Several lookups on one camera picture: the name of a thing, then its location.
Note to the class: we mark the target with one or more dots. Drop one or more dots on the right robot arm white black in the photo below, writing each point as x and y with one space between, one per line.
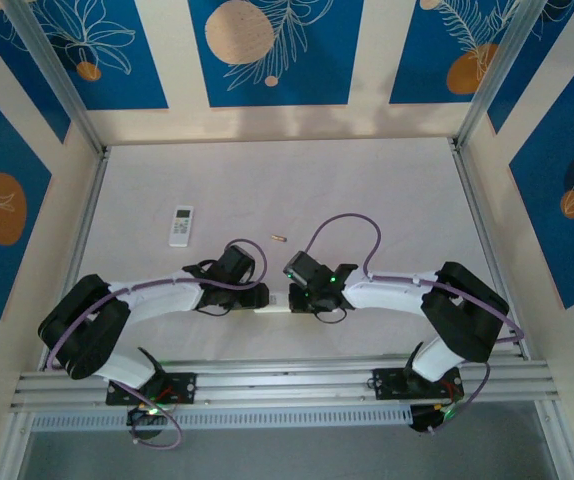
392 295

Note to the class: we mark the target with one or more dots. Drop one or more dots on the small dark battery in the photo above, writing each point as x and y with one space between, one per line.
279 238

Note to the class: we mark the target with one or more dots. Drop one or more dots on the aluminium frame post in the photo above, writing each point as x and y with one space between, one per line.
562 445
59 75
499 75
9 450

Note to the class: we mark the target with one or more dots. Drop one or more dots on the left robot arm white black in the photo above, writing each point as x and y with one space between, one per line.
162 297

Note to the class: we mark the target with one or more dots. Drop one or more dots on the aluminium table side rail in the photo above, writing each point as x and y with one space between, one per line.
85 225
492 250

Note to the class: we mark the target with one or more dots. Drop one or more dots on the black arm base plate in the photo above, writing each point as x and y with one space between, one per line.
182 387
387 382

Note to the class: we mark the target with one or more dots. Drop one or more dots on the black electronics box green light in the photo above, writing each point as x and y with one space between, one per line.
424 419
142 419

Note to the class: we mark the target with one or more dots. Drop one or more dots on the aluminium mounting rail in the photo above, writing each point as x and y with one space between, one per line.
287 382

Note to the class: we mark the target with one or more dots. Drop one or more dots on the white remote control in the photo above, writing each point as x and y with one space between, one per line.
273 300
181 235

